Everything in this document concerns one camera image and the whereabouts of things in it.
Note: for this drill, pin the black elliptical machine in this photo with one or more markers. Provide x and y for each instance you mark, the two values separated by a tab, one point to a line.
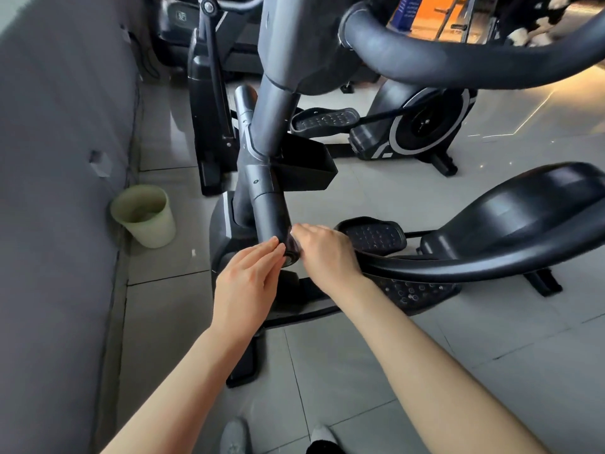
406	118
284	137

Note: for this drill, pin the person's right forearm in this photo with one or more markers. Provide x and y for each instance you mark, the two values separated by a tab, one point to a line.
425	373

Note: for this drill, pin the person's left forearm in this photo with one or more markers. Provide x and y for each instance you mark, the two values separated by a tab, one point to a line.
175	397

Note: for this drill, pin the black treadmill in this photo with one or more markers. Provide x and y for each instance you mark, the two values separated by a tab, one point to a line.
175	33

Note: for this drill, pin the white trash bin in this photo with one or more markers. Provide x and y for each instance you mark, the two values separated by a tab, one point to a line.
144	215

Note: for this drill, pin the person's right hand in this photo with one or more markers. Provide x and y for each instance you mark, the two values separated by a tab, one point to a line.
326	255

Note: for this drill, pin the white wall socket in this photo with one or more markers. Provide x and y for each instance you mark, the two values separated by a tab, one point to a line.
99	163

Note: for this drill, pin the person's white shoe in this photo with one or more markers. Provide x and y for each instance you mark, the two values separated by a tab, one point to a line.
234	437

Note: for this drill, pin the person's left hand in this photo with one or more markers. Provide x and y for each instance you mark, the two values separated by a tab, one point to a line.
246	293

